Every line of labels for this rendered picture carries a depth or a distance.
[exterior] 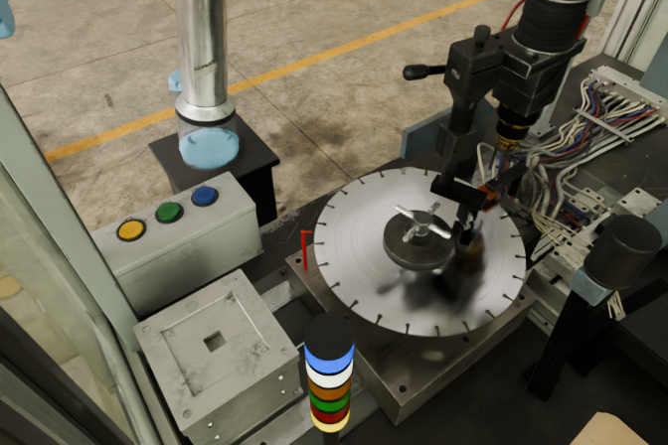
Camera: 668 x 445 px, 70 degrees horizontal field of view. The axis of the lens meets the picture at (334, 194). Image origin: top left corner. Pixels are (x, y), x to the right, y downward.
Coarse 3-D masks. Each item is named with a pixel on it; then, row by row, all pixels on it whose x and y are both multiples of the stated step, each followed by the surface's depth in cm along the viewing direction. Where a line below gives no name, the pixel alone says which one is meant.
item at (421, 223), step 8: (400, 208) 74; (432, 208) 74; (408, 216) 73; (416, 216) 72; (424, 216) 72; (416, 224) 71; (424, 224) 71; (432, 224) 71; (408, 232) 70; (416, 232) 71; (424, 232) 72; (440, 232) 71; (448, 232) 70; (408, 240) 70
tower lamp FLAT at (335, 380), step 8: (352, 360) 44; (352, 368) 46; (312, 376) 45; (320, 376) 43; (328, 376) 43; (336, 376) 43; (344, 376) 44; (320, 384) 45; (328, 384) 44; (336, 384) 45
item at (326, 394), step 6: (312, 384) 46; (342, 384) 45; (348, 384) 47; (312, 390) 47; (318, 390) 46; (324, 390) 46; (330, 390) 45; (336, 390) 46; (342, 390) 46; (348, 390) 48; (318, 396) 47; (324, 396) 47; (330, 396) 47; (336, 396) 47; (342, 396) 47
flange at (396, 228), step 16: (400, 224) 76; (384, 240) 75; (400, 240) 74; (416, 240) 73; (432, 240) 74; (448, 240) 74; (400, 256) 72; (416, 256) 72; (432, 256) 72; (448, 256) 73
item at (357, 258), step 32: (352, 192) 83; (384, 192) 83; (416, 192) 83; (320, 224) 78; (352, 224) 78; (384, 224) 78; (448, 224) 78; (480, 224) 78; (512, 224) 78; (320, 256) 73; (352, 256) 73; (384, 256) 73; (480, 256) 73; (512, 256) 73; (352, 288) 70; (384, 288) 70; (416, 288) 70; (448, 288) 70; (480, 288) 70; (512, 288) 70; (384, 320) 66; (416, 320) 66; (448, 320) 66; (480, 320) 66
